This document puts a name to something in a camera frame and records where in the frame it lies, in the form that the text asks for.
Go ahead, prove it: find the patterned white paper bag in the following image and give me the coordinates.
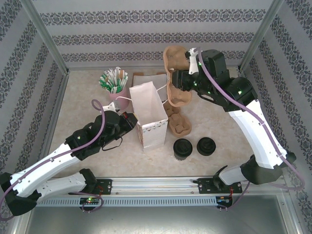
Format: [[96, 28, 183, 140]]
[[115, 81, 169, 150]]

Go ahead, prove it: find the brown pulp cup carrier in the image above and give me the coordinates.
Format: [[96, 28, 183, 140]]
[[162, 46, 193, 108], [162, 101, 192, 136]]

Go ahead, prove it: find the black plastic cup lid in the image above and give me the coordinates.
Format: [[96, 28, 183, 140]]
[[196, 137, 216, 156], [173, 138, 194, 158]]

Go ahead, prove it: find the pink holder cup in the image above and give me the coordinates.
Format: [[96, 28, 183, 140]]
[[108, 85, 131, 110]]

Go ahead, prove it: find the grey metal sheet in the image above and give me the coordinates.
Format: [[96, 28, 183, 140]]
[[14, 195, 300, 234]]

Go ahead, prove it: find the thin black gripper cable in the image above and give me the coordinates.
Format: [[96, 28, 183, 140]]
[[101, 137, 123, 151]]

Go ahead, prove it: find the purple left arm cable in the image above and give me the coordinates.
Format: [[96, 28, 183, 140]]
[[0, 98, 107, 221]]

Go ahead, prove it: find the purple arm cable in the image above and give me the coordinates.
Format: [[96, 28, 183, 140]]
[[0, 98, 107, 221], [196, 46, 305, 213]]

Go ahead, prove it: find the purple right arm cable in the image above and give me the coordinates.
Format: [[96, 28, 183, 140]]
[[196, 46, 305, 213]]

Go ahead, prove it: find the aluminium frame side rail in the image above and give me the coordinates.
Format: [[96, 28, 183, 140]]
[[237, 68, 302, 234], [42, 72, 71, 159]]

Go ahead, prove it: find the aluminium frame post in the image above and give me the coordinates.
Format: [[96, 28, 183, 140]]
[[19, 0, 70, 74], [238, 0, 286, 73]]

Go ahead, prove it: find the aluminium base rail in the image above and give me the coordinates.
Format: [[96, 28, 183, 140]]
[[24, 176, 287, 195]]

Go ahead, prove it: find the grey slotted cable duct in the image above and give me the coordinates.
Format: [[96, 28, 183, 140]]
[[34, 196, 218, 208]]

